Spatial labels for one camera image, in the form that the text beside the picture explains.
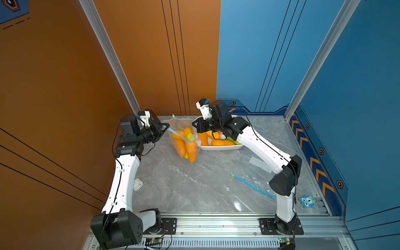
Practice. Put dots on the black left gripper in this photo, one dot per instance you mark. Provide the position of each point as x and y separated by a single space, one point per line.
158 133

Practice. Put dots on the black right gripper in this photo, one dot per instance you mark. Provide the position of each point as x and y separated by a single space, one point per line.
200 127

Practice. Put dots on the clear zip-top bag blue zipper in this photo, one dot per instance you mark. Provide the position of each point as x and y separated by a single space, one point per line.
183 137

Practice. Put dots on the large orange mango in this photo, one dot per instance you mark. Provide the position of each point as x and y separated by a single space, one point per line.
179 144

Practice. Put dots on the yellow orange mango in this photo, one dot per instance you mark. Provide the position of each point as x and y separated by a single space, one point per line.
189 134

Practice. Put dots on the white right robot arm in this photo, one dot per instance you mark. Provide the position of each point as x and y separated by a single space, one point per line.
286 168

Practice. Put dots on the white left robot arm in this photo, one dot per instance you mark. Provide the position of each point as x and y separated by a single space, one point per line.
118 225

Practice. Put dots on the green mango in bowl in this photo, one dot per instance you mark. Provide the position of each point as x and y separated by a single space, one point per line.
233 141

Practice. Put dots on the spare clear zip-top bag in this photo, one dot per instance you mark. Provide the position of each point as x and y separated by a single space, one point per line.
251 172

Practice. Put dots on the white fruit bowl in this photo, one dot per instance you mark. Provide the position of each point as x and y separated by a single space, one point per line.
212 135

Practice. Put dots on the green circuit board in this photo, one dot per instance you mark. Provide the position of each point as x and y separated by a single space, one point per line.
154 242

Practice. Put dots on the small blue owl toy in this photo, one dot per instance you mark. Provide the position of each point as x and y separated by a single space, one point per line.
307 201

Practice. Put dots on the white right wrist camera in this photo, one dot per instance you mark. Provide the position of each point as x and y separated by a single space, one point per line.
203 106

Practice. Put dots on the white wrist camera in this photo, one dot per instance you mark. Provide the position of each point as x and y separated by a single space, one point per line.
203 106
144 118

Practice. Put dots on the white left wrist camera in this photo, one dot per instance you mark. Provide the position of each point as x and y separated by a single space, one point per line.
144 118

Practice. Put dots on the aluminium front rail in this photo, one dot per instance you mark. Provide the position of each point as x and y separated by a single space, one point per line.
254 232

